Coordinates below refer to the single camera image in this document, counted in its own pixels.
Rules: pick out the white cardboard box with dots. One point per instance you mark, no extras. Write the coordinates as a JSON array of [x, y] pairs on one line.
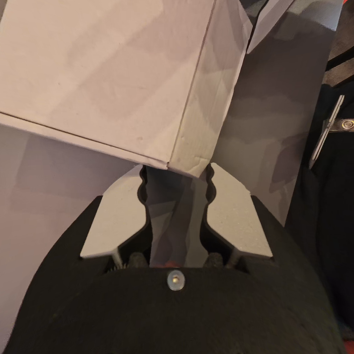
[[110, 83]]

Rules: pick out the person's black clothing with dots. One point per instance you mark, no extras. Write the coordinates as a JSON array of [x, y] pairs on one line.
[[332, 207]]

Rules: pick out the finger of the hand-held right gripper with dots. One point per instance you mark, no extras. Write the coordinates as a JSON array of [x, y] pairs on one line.
[[271, 19]]

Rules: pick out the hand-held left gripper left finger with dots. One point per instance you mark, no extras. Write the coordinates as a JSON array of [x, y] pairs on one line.
[[119, 221]]

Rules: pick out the silver metal clip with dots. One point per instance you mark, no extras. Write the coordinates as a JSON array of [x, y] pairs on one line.
[[332, 121]]

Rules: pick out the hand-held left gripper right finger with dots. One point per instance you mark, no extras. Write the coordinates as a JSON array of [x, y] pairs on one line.
[[237, 221]]

